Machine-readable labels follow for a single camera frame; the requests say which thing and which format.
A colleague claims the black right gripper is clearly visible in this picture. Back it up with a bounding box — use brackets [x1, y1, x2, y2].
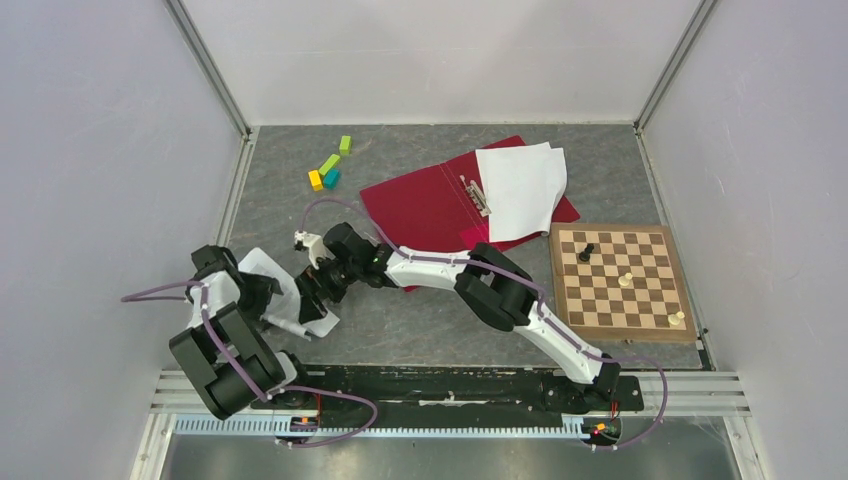
[296, 251, 361, 323]

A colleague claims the white paper stack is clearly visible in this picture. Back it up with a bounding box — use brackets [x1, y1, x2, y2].
[475, 142, 568, 243]

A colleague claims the printed text paper sheet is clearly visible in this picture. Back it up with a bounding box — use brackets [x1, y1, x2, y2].
[238, 247, 340, 340]

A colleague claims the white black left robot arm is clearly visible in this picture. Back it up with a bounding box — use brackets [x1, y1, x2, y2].
[169, 245, 314, 420]

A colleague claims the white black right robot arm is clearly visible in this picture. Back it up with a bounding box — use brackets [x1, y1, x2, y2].
[294, 223, 621, 408]

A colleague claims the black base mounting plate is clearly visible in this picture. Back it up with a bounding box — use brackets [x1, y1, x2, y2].
[249, 365, 645, 415]

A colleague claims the orange yellow block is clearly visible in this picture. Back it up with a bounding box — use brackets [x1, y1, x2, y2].
[308, 170, 324, 191]

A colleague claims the teal block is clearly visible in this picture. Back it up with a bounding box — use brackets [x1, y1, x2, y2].
[323, 168, 341, 190]

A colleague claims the light green block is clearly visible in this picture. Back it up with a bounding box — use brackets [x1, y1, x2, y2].
[339, 135, 352, 156]

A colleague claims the black chess piece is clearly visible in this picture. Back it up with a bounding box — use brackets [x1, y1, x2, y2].
[577, 243, 595, 262]

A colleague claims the wooden chessboard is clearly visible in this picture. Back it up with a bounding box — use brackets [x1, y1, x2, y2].
[549, 223, 697, 344]

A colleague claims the cream chess pawn centre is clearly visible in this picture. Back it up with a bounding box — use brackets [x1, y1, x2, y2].
[618, 272, 633, 287]

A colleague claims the cream chess pawn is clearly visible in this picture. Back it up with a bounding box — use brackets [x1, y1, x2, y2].
[667, 311, 686, 327]
[618, 272, 633, 287]

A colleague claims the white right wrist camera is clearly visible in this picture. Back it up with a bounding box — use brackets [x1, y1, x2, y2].
[294, 230, 329, 265]

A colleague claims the aluminium frame rail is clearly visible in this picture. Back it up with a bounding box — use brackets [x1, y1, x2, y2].
[151, 371, 751, 439]

